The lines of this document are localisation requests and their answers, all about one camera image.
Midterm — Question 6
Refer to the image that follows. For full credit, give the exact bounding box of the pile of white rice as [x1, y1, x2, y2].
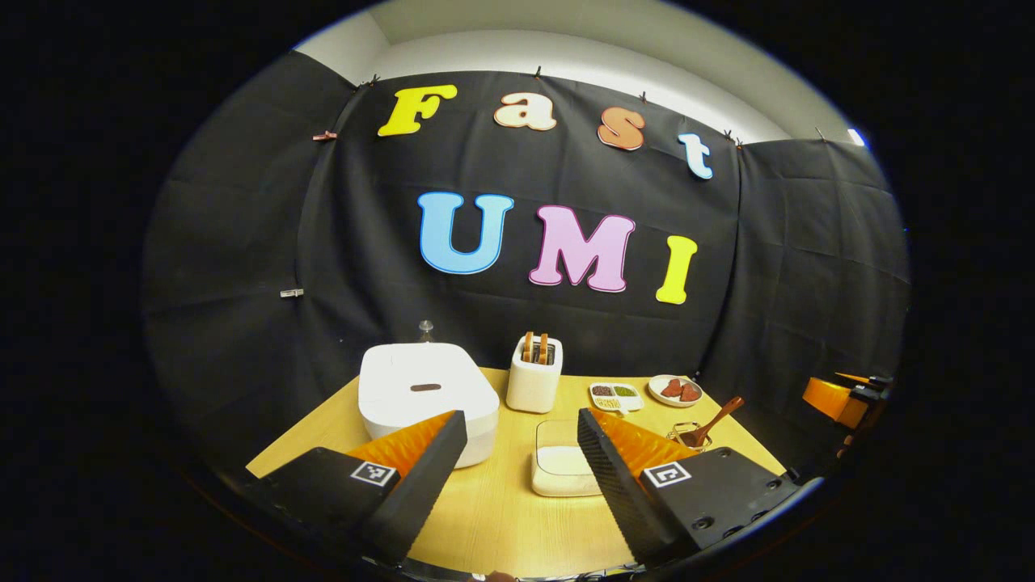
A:
[534, 446, 601, 496]

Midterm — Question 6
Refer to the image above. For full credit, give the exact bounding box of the white toaster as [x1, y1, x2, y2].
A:
[506, 335, 564, 415]

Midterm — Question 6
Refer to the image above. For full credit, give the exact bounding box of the row of black clips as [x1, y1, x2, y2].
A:
[356, 66, 830, 150]

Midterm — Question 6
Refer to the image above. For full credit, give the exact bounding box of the white rice cooker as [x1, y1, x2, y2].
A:
[358, 343, 501, 470]

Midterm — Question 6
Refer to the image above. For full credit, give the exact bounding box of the clear plastic rice container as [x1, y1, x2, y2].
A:
[531, 419, 603, 498]

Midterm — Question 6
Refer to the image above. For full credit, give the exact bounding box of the white round plate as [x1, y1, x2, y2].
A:
[648, 374, 703, 407]

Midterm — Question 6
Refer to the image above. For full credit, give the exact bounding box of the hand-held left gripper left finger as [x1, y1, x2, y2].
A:
[247, 410, 468, 567]

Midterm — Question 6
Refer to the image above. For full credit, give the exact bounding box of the brown wooden spoon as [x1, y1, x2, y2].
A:
[679, 396, 746, 448]

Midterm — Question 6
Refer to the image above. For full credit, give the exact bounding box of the black backdrop cloth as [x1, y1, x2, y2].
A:
[142, 50, 910, 478]

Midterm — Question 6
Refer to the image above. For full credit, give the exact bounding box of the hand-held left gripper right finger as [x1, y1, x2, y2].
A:
[577, 407, 801, 567]

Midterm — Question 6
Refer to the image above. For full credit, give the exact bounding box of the white divided grain dish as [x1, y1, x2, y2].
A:
[589, 382, 644, 416]

